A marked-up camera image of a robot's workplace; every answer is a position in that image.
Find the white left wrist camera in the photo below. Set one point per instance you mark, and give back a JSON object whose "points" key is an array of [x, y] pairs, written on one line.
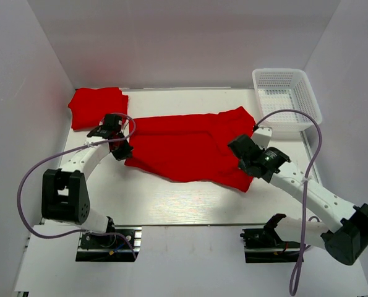
{"points": [[124, 123]]}

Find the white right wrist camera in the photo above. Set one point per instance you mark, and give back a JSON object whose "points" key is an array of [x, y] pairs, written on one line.
{"points": [[262, 136]]}

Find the red folded t shirt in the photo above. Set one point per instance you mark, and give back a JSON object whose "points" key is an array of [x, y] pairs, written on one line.
{"points": [[89, 106]]}

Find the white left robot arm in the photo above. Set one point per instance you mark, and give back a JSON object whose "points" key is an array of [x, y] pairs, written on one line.
{"points": [[65, 195]]}

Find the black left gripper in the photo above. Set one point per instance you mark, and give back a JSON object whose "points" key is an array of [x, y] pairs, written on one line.
{"points": [[122, 151]]}

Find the red t shirt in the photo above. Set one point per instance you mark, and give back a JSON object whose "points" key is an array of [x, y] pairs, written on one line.
{"points": [[89, 106], [193, 147]]}

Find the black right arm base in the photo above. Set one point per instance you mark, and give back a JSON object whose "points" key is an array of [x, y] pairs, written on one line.
{"points": [[258, 239]]}

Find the white plastic mesh basket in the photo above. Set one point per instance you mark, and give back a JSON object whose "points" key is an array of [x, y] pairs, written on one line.
{"points": [[283, 89]]}

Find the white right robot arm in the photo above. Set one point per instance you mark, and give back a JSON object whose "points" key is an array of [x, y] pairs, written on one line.
{"points": [[342, 227]]}

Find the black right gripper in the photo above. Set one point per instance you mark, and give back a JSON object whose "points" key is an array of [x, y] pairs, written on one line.
{"points": [[239, 148]]}

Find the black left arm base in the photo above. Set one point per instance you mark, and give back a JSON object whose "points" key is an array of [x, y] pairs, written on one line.
{"points": [[120, 236]]}

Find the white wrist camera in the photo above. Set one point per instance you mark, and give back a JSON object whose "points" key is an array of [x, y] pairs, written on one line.
{"points": [[262, 136], [124, 123]]}

